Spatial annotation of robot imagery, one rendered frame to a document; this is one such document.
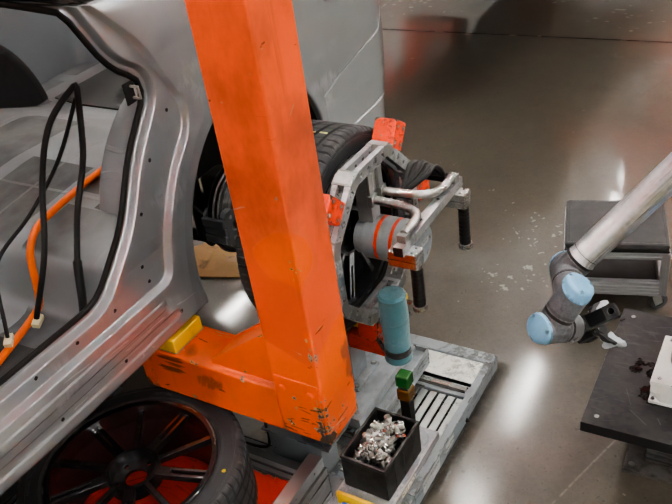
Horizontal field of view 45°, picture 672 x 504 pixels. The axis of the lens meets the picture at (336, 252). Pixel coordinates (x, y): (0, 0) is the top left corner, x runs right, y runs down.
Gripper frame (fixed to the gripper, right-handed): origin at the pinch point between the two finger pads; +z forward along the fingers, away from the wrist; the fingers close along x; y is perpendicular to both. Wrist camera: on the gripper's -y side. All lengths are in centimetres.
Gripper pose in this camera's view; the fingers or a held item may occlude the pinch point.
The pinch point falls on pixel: (619, 322)
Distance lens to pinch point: 269.0
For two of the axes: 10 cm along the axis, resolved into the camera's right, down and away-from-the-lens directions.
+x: 2.6, 8.8, -3.9
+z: 8.0, 0.2, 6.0
